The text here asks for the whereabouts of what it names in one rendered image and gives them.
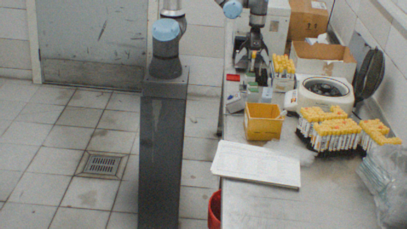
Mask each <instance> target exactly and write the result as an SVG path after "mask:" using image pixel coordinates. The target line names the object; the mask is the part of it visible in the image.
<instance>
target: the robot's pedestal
mask: <svg viewBox="0 0 407 229"><path fill-rule="evenodd" d="M140 98H141V103H140V131H139V186H138V214H137V229H177V227H178V220H179V203H180V186H181V177H182V160H183V150H184V134H185V117H186V108H187V96H186V99H178V98H163V97H156V96H143V89H142V92H141V95H140Z"/></svg>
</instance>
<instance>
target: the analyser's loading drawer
mask: <svg viewBox="0 0 407 229"><path fill-rule="evenodd" d="M238 51H239V50H236V49H234V54H235V59H236V56H237V52H238ZM235 68H246V69H248V58H247V53H246V54H245V55H243V56H242V58H241V59H240V60H239V63H237V64H236V65H235Z"/></svg>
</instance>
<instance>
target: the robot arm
mask: <svg viewBox="0 0 407 229"><path fill-rule="evenodd" d="M215 1H216V2H217V3H218V4H219V5H220V6H221V7H222V9H223V13H224V15H225V17H227V18H228V19H236V18H238V17H239V16H240V14H241V12H242V9H243V8H249V9H250V14H249V15H248V17H249V23H248V25H249V26H250V27H251V28H250V32H247V34H246V40H245V42H243V43H242V44H241V46H240V48H239V51H238V52H237V56H236V59H235V65H236V64H237V63H239V60H240V59H241V58H242V56H243V55H245V54H246V53H247V50H246V48H247V47H248V48H249V50H256V51H258V50H260V49H261V51H260V54H261V55H262V56H263V57H264V61H265V62H266V66H267V67H269V63H270V61H269V53H268V47H267V45H266V44H265V43H264V41H263V35H262V33H261V28H264V27H265V24H266V17H267V10H268V2H269V0H215ZM159 14H160V15H159V16H160V20H157V21H156V22H154V23H153V26H152V30H151V33H152V46H153V57H152V60H151V63H150V66H149V74H150V75H151V76H152V77H154V78H158V79H174V78H178V77H179V76H181V75H182V73H183V68H182V64H181V62H180V58H179V41H180V39H181V38H182V36H183V35H184V33H185V32H186V30H187V19H186V17H185V10H184V9H183V8H182V0H163V7H162V8H161V9H160V11H159Z"/></svg>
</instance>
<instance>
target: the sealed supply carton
mask: <svg viewBox="0 0 407 229"><path fill-rule="evenodd" d="M289 5H290V7H291V14H290V22H289V26H288V33H287V37H286V39H287V40H289V41H305V38H316V39H318V37H319V35H322V34H325V33H326V28H327V24H328V17H329V14H328V9H327V6H326V2H322V1H313V0H289Z"/></svg>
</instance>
